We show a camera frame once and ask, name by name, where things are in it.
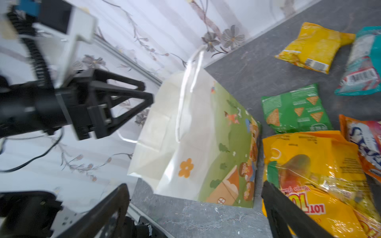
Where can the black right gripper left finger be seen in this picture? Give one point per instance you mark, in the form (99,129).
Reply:
(105,219)

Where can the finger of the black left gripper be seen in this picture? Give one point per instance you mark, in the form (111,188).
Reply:
(99,82)
(110,109)

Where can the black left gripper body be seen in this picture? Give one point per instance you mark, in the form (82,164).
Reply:
(87,103)

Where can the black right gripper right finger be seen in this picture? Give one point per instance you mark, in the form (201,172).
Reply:
(285,217)

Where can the orange snack bag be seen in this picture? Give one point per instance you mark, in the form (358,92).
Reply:
(320,172)

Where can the white paper shopping bag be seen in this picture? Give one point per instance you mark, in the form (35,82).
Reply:
(198,142)

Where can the green chips bag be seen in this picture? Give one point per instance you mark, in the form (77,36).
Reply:
(299,110)

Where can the Fox's lemon blackcurrant candy bag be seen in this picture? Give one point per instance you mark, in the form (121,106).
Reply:
(367,136)

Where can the teal candy bag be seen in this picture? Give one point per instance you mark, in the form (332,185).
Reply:
(362,75)

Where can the yellow snack packet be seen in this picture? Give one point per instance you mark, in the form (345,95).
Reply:
(315,47)

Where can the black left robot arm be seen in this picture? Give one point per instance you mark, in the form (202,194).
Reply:
(27,108)

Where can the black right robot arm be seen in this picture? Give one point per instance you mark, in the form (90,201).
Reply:
(38,214)

